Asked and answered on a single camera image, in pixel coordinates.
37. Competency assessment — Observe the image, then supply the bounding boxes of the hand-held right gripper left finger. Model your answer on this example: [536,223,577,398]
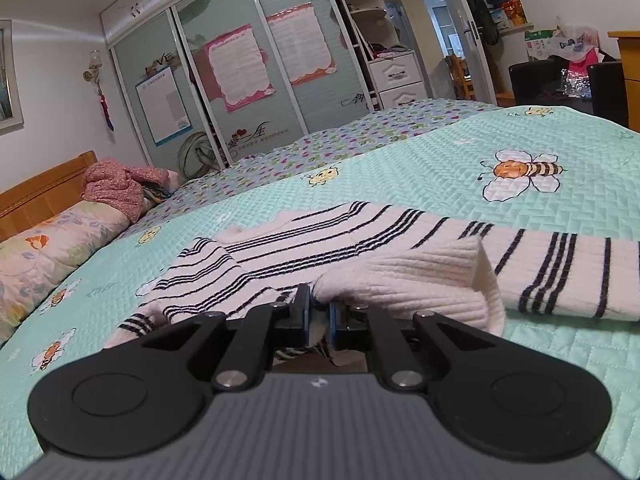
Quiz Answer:
[142,284,315,394]

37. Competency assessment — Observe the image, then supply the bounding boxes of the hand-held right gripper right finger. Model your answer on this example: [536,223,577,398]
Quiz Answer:
[327,300,494,393]

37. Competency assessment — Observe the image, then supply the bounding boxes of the white black-striped knit sweater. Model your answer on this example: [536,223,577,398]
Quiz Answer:
[102,201,640,362]

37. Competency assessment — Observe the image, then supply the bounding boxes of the dark patterned cloth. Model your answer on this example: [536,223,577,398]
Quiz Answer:
[142,182,174,207]

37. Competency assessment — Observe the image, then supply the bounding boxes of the grey hoops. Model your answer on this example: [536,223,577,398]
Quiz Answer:
[177,131,222,180]

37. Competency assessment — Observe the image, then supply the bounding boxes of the sliding-door wardrobe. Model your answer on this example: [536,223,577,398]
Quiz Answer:
[100,0,382,182]

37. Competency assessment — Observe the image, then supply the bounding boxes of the pink knitted cloth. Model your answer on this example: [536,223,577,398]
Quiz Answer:
[81,157,180,224]

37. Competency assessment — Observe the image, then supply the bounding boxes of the white drawer cabinet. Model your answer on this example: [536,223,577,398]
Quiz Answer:
[367,51,429,109]

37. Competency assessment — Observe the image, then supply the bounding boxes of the floral folded quilt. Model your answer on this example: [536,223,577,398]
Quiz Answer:
[0,201,132,344]

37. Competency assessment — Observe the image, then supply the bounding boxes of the blue-edged white poster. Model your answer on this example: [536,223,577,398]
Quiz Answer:
[135,67,194,148]

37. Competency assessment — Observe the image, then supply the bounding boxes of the pink-framed poster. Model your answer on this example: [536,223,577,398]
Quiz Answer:
[202,24,278,113]

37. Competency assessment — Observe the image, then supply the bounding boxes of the wooden chair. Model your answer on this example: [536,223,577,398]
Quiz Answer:
[447,55,477,102]

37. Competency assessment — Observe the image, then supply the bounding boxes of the orange-edged pink poster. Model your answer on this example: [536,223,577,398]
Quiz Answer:
[265,2,338,87]

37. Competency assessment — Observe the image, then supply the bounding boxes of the red blue hanging ornament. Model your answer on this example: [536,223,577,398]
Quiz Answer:
[97,86,117,133]

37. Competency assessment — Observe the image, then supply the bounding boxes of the wooden headboard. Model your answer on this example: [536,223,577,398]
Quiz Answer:
[0,150,99,244]

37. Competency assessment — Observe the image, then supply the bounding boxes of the white door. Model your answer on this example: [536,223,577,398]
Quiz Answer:
[425,0,497,107]

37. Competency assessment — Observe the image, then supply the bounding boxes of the dark chair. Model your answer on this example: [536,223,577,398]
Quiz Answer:
[508,57,567,108]
[587,62,629,127]

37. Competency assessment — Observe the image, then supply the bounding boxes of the open corner shelf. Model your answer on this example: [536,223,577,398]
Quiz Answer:
[330,0,402,62]

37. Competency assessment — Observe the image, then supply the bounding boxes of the shiny foil bag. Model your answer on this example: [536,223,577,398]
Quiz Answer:
[560,67,594,99]

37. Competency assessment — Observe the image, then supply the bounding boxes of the green white carton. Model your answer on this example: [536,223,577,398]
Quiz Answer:
[524,29,557,64]

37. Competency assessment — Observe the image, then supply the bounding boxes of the pink bag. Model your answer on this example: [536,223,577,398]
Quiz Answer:
[567,47,602,79]

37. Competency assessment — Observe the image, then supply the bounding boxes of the white plastic bag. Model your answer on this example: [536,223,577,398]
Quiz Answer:
[545,15,602,63]

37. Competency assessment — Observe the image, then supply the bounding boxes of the wooden cabinet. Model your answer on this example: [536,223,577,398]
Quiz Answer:
[607,30,640,134]

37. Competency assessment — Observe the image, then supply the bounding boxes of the wall lamp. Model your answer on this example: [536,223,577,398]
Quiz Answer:
[82,50,105,84]

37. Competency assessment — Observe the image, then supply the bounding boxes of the framed wall picture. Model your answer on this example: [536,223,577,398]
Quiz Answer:
[0,19,26,136]

